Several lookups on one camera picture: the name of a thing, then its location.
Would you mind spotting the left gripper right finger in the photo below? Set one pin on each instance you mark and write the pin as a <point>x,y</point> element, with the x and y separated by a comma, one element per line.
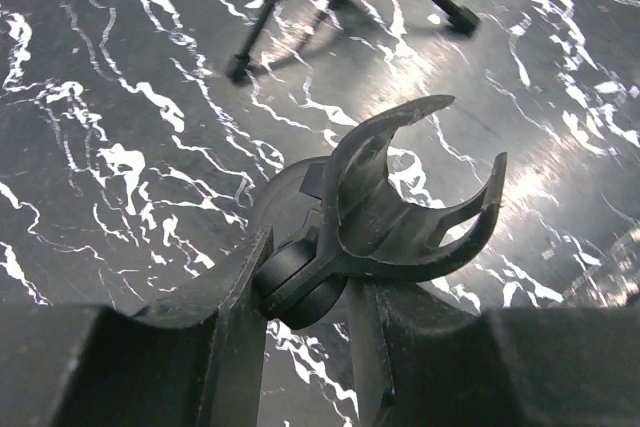
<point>418,361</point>

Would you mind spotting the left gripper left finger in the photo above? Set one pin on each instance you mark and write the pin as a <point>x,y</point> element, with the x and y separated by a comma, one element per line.
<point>191,358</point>

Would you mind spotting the short round-base mic stand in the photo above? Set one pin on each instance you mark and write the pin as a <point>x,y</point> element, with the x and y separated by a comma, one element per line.
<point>338,217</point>

